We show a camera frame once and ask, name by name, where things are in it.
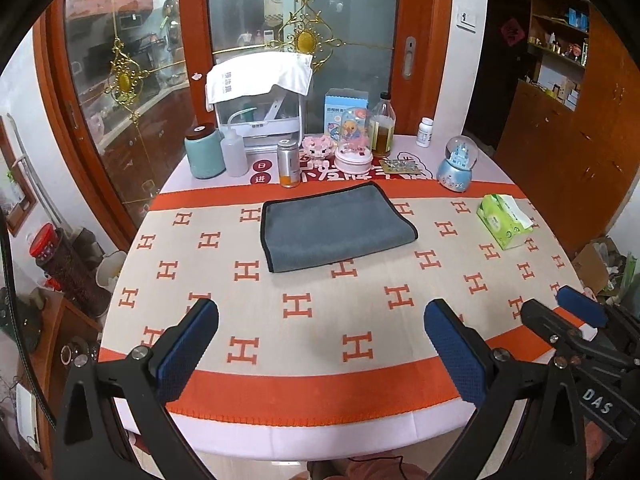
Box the orange patterned blanket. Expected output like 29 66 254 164
97 181 592 419

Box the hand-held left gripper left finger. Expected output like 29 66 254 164
54 298 221 480

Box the blister pill pack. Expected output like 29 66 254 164
378 157 421 176

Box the red lidded jar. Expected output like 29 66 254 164
28 223 67 267

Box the pink domed music box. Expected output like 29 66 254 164
333 107 374 175

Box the teal canister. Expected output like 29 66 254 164
183 123 226 180

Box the blue cartoon box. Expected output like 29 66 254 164
324 88 371 142

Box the white countertop appliance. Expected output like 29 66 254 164
207 52 312 152

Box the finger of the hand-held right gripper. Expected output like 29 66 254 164
520 298 632 368
556 285 610 330

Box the green tissue pack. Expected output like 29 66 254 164
476 193 535 251

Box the white squeeze bottle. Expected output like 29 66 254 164
220 107 257 178

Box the pink block toy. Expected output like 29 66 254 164
299 134 337 171

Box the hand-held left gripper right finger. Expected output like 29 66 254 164
423 298 587 480

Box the glass oil bottle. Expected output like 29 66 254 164
369 91 397 158

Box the wooden glass sliding door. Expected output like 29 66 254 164
33 0 201 253

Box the grey towel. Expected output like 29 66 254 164
259 181 419 274

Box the wooden shelf cabinet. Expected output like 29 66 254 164
494 0 640 283

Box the dark patterned container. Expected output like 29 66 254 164
49 229 112 318

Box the wooden side cabinet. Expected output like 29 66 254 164
14 287 107 461

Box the silver door handle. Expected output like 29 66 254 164
402 35 417 79

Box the cardboard box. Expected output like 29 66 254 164
571 236 628 297

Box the white cloth cover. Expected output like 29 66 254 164
205 51 315 112

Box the silver can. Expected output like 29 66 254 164
277 138 301 189

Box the blue snow globe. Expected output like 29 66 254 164
436 135 475 194

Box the white pitcher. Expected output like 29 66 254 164
95 249 129 289

